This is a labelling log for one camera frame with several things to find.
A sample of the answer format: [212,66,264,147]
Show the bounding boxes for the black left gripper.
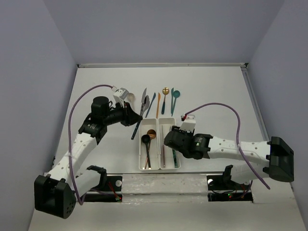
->
[103,101,142,127]

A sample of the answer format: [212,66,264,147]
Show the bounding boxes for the silver spoon green handle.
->
[131,95,150,140]

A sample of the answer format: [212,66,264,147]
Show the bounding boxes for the beige plastic spoon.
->
[127,93,135,102]

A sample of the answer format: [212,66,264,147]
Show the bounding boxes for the black silicone spoon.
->
[141,134,151,169]

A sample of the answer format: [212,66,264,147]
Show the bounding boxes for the steel knife green handle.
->
[172,150,179,168]

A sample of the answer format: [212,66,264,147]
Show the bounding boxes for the copper metal spoon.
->
[145,129,156,167]

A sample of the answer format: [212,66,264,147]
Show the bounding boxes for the steel knife pink handle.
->
[162,125,166,168]

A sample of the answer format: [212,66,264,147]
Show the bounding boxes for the gold spoon green handle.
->
[161,87,169,114]

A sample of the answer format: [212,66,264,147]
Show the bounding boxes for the teal plastic spoon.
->
[171,90,180,115]

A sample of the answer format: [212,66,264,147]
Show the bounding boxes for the steel knife dark handle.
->
[140,88,147,115]

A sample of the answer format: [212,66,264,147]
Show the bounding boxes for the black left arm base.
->
[83,165,123,203]

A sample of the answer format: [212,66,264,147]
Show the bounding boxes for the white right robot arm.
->
[164,126,294,189]

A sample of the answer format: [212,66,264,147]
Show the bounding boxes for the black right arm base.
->
[207,165,253,202]

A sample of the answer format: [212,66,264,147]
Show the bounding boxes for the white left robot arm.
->
[34,96,142,219]

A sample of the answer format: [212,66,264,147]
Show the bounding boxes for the white left utensil tray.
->
[138,118,160,171]

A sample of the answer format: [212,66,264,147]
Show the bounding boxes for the white utensil tray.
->
[138,118,160,171]
[157,117,181,170]

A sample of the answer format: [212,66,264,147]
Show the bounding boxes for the white right utensil tray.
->
[157,117,181,170]

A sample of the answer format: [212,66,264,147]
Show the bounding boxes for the dark blue plastic knife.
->
[145,92,156,118]

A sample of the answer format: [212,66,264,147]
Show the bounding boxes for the orange plastic knife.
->
[155,93,161,119]

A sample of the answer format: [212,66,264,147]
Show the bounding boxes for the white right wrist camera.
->
[180,114,196,133]

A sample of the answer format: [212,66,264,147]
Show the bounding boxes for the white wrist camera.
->
[112,86,129,106]
[180,114,196,133]

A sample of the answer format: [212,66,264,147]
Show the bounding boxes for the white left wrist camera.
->
[112,86,129,106]

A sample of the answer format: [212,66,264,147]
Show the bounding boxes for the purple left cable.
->
[68,84,116,206]

